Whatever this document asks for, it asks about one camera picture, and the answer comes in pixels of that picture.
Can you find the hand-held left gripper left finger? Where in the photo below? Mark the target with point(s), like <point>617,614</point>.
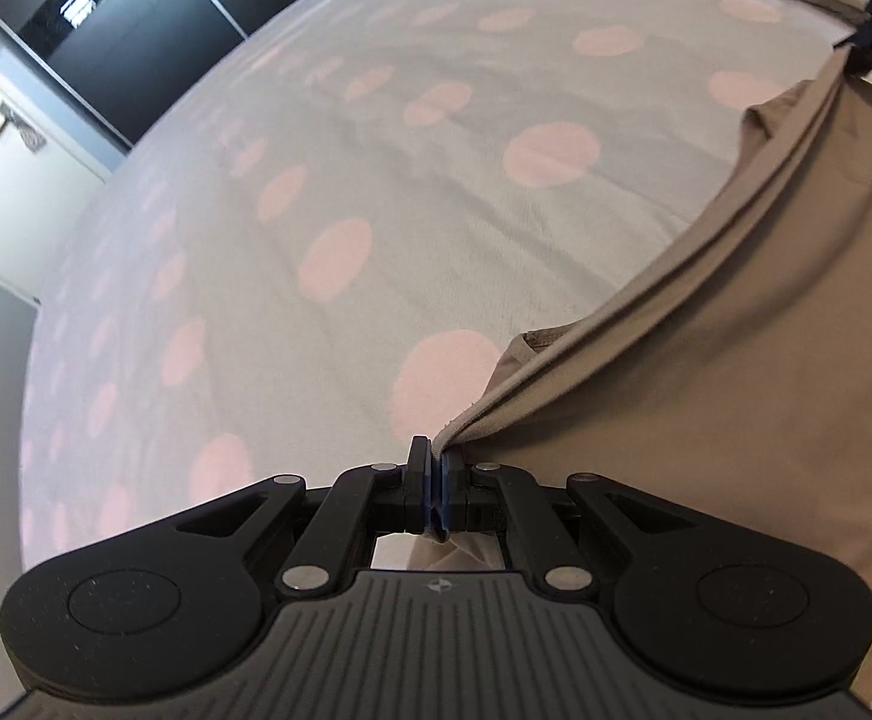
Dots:
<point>419,487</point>

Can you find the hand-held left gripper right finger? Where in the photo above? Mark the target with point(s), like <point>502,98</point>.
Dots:
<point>451,491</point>

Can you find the taupe long sleeve shirt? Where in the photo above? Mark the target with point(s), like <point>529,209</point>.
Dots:
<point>781,390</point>

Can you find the polka dot bed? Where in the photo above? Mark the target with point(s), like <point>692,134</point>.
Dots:
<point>406,165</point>

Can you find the white door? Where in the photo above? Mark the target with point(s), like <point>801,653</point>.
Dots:
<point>24,195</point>

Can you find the dark sliding wardrobe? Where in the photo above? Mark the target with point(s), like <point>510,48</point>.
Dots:
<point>143,0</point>

